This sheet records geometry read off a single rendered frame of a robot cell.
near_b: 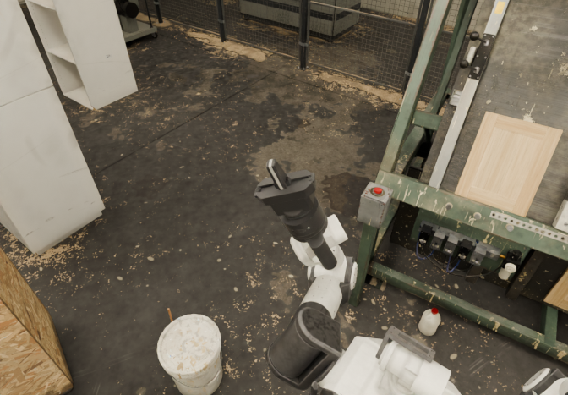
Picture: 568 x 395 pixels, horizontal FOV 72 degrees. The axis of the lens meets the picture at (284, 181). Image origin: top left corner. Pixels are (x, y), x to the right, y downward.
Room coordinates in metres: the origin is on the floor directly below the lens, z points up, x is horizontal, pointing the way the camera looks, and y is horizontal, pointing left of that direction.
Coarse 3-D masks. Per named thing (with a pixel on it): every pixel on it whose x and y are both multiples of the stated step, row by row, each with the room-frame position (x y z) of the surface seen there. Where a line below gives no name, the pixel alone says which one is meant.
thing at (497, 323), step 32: (448, 96) 2.65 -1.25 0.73; (416, 128) 2.12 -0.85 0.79; (416, 160) 2.58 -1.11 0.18; (384, 224) 1.85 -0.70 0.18; (448, 256) 1.49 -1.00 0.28; (544, 256) 1.24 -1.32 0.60; (416, 288) 1.34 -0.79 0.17; (512, 288) 1.26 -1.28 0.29; (544, 288) 1.23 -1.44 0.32; (480, 320) 1.15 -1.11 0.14; (544, 352) 0.98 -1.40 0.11
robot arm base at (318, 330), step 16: (304, 320) 0.44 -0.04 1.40; (320, 320) 0.45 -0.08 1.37; (304, 336) 0.40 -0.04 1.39; (320, 336) 0.41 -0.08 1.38; (336, 336) 0.42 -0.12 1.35; (336, 352) 0.38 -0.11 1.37; (272, 368) 0.38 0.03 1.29; (320, 368) 0.37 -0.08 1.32; (288, 384) 0.36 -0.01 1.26; (304, 384) 0.36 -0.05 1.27
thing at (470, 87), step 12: (504, 0) 1.80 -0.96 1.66; (492, 12) 1.79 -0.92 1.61; (504, 12) 1.77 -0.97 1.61; (492, 24) 1.76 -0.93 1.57; (468, 84) 1.65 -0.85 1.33; (468, 96) 1.62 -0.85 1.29; (456, 108) 1.60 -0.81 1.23; (468, 108) 1.61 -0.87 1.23; (456, 120) 1.57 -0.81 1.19; (456, 132) 1.54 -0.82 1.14; (444, 144) 1.53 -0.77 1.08; (444, 156) 1.49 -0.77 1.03; (444, 168) 1.46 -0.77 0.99; (432, 180) 1.44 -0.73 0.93
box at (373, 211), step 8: (368, 184) 1.42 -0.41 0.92; (376, 184) 1.41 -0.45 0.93; (368, 192) 1.35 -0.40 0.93; (392, 192) 1.37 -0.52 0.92; (360, 200) 1.34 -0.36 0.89; (368, 200) 1.32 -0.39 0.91; (376, 200) 1.30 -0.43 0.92; (384, 200) 1.30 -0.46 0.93; (360, 208) 1.33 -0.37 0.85; (368, 208) 1.31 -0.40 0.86; (376, 208) 1.29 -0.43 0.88; (384, 208) 1.28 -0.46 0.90; (360, 216) 1.33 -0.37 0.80; (368, 216) 1.31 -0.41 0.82; (376, 216) 1.29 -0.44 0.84; (384, 216) 1.31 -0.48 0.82; (368, 224) 1.31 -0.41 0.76; (376, 224) 1.28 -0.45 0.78
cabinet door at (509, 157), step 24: (504, 120) 1.52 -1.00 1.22; (480, 144) 1.49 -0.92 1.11; (504, 144) 1.46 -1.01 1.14; (528, 144) 1.42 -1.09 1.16; (552, 144) 1.39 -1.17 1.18; (480, 168) 1.42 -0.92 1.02; (504, 168) 1.39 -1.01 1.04; (528, 168) 1.36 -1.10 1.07; (456, 192) 1.39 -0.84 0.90; (480, 192) 1.36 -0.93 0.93; (504, 192) 1.33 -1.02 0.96; (528, 192) 1.29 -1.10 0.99
